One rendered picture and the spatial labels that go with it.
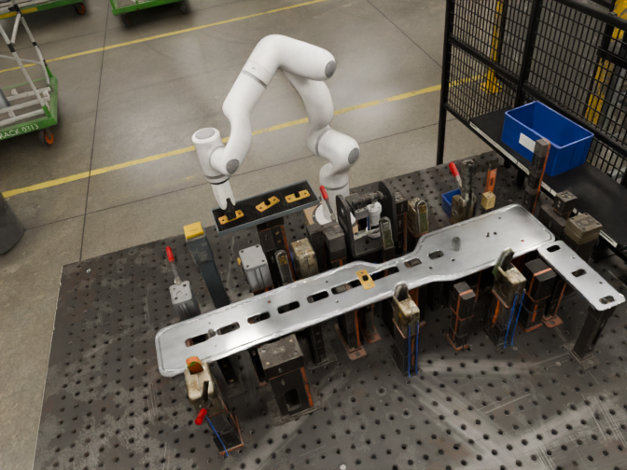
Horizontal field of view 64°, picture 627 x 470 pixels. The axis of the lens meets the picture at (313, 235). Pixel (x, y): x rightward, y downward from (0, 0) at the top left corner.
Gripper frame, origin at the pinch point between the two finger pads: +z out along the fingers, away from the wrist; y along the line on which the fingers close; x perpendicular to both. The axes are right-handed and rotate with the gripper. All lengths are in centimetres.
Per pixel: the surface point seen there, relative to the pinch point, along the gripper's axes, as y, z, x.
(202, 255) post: 1.5, 12.5, -14.3
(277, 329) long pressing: 40.2, 18.4, -2.5
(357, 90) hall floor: -244, 119, 181
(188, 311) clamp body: 18.2, 17.7, -25.7
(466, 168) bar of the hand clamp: 27, -1, 78
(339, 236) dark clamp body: 21.1, 10.8, 30.5
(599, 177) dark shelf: 42, 16, 129
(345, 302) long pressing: 42, 18, 21
